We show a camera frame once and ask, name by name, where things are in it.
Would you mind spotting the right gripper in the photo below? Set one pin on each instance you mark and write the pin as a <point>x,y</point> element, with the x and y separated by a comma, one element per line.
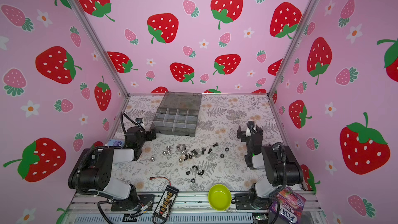
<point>250,135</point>

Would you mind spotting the purple Fox's candy bag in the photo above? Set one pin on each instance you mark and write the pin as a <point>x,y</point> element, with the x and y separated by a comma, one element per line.
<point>291,206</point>

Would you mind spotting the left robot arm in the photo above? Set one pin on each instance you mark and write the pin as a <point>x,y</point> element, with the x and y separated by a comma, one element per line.
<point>92,174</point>

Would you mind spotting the lime green bowl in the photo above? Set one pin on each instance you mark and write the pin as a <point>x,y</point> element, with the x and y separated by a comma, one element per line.
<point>219,197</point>

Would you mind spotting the blue tissue pack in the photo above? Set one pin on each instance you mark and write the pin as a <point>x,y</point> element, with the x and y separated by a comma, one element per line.
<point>115,143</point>

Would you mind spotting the black battery charger board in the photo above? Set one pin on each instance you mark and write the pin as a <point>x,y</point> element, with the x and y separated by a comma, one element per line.
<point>165,205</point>

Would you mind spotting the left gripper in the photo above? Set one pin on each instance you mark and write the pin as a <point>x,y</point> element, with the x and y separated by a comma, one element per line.
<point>147,134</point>

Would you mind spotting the grey compartment organizer box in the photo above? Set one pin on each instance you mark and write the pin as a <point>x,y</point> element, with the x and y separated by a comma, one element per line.
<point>178,114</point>

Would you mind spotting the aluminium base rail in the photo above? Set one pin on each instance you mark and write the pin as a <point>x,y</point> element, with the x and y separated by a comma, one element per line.
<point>189,208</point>

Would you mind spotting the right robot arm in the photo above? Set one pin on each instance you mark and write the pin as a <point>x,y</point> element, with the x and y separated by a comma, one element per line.
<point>277,160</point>

